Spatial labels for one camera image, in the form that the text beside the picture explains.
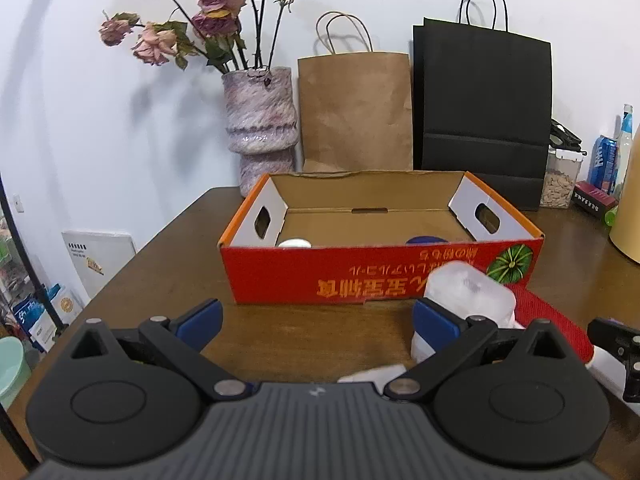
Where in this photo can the white round object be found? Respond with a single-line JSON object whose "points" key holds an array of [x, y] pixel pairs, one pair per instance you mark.
{"points": [[295, 243]]}

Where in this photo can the blue round object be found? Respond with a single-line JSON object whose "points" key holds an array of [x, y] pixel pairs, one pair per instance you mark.
{"points": [[425, 241]]}

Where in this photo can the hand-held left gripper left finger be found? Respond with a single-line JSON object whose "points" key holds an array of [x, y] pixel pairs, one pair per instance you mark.
{"points": [[202, 319]]}

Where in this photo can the blue drink can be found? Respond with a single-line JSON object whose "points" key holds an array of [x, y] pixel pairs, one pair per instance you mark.
{"points": [[602, 162]]}

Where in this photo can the clear seed container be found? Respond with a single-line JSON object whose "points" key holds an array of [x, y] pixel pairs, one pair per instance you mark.
{"points": [[559, 185]]}

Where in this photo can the clear bottle with blue cap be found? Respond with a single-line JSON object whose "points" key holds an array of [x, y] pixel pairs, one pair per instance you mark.
{"points": [[625, 140]]}

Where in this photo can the mint green bin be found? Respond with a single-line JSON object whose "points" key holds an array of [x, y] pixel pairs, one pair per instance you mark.
{"points": [[12, 370]]}

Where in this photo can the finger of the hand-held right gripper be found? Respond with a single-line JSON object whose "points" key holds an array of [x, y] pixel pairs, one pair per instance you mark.
{"points": [[617, 340]]}

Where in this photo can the brown paper bag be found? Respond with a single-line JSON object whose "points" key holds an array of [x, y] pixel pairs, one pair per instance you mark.
{"points": [[355, 110]]}

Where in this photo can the dark red box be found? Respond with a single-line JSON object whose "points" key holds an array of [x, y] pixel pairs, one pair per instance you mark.
{"points": [[592, 200]]}

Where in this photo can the black stand pole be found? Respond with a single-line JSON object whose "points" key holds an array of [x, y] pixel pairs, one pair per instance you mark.
{"points": [[30, 265]]}

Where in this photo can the white wall socket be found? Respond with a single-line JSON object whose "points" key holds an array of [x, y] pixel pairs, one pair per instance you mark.
{"points": [[19, 203]]}

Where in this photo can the translucent plastic container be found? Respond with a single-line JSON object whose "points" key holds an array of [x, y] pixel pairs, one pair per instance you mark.
{"points": [[475, 290]]}

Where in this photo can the mottled purple vase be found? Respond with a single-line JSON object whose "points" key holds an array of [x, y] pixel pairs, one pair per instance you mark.
{"points": [[260, 110]]}

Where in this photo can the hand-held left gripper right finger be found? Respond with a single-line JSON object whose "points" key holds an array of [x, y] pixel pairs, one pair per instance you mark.
{"points": [[434, 321]]}

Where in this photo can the black paper bag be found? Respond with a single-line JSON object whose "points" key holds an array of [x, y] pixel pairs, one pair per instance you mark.
{"points": [[482, 110]]}

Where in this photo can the cream thermos jug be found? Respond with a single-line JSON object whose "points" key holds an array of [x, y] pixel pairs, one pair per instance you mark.
{"points": [[627, 220]]}

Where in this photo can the white booklet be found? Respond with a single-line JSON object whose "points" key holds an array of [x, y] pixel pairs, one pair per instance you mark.
{"points": [[100, 260]]}

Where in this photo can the blue and white packet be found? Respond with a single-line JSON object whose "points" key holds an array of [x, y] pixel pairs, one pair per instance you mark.
{"points": [[40, 320]]}

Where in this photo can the red cardboard box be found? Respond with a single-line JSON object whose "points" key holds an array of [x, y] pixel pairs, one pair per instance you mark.
{"points": [[310, 272]]}

